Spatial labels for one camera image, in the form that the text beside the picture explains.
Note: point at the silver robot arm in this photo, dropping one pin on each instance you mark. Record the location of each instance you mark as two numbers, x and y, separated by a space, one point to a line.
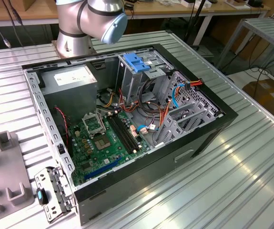
72 23

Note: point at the grey metal disk bay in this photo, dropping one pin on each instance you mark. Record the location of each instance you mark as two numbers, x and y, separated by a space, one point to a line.
175 128

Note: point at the black RAM slot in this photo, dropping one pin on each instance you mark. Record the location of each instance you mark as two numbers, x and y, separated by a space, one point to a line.
121 134
129 130
126 132

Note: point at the grey optical drive cage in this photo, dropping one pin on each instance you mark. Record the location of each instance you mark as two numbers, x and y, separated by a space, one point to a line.
133 88

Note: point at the CPU socket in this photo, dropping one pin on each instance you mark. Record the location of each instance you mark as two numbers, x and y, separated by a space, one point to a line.
102 143

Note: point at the green motherboard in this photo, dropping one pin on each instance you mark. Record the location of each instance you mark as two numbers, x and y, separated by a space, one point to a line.
108 152

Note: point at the blue plastic drive latch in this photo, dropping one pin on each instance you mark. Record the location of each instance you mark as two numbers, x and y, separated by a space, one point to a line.
134 60

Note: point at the blue expansion slot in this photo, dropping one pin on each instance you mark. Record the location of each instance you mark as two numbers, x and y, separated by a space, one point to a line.
103 168

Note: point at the black PC case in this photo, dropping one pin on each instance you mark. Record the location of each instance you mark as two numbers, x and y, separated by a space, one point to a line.
139 181

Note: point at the grey power supply unit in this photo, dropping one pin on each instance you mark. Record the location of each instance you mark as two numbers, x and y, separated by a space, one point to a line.
70 95

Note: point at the black and blue latch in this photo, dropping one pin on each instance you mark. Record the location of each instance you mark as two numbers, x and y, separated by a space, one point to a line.
41 196

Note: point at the flat cardboard box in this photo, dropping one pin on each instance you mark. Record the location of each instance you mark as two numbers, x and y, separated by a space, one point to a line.
270 100

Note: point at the wooden desk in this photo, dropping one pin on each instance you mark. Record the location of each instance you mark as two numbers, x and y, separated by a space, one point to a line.
222 10

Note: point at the grey parts rack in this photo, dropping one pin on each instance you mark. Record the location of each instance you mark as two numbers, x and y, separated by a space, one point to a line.
5 164

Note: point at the metal slat side table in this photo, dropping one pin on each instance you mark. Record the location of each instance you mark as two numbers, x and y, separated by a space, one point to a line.
265 31

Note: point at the metal slot retainer bracket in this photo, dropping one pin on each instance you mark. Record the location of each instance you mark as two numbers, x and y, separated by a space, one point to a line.
55 190

